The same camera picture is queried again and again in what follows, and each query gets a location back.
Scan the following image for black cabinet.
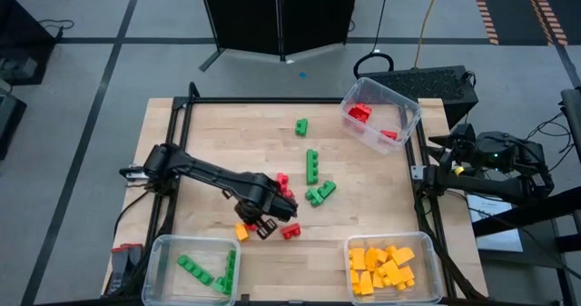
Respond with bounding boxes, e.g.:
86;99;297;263
0;0;58;87

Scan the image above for yellow cable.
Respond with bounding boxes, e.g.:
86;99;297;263
413;0;445;70

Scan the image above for large yellow toy block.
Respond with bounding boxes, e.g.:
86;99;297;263
380;259;404;286

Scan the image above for red and grey clamp tool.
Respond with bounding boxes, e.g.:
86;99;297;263
111;242;144;293

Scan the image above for dark equipment box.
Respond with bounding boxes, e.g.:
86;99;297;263
0;87;28;162

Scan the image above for yellow sloped toy block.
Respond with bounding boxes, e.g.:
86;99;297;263
385;245;416;267

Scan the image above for black hanging cable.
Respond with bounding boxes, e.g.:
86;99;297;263
371;0;391;54

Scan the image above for white paper sheet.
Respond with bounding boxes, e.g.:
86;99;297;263
466;194;524;253

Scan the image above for black floor cable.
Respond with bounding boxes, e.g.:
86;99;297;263
38;18;76;39

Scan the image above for clear plastic container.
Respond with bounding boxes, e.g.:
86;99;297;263
343;231;445;306
142;233;241;306
339;76;422;156

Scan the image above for black mat with orange stripes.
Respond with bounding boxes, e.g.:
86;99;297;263
469;0;581;47

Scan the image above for black metal stand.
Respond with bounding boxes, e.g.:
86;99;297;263
471;87;581;306

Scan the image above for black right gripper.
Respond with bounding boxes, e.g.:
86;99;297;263
428;134;483;174

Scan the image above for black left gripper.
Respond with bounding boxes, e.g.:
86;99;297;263
234;185;299;241

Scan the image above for black cable bundle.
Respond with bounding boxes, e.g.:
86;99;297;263
528;110;576;183

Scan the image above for black cable loop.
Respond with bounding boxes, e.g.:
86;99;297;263
352;51;395;79

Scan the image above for black computer case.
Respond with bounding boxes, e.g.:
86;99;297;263
357;64;480;130

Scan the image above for black folding screen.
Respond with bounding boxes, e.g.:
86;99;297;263
197;0;362;74

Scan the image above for long green toy block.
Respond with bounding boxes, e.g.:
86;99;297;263
176;253;214;286
305;148;320;185
222;249;238;296

